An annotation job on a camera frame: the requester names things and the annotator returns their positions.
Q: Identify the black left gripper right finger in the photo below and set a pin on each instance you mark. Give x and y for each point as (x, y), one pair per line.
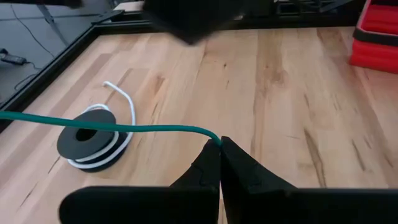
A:
(295, 205)

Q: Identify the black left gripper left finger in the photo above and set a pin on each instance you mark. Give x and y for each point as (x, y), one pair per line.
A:
(140, 205)

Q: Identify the white lamp base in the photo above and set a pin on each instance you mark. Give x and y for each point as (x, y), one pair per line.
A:
(51, 23)

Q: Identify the red tray with grey inside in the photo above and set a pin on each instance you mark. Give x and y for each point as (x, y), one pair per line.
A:
(373, 56)

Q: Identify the black power adapter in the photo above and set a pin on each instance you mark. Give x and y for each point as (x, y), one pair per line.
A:
(12, 59)

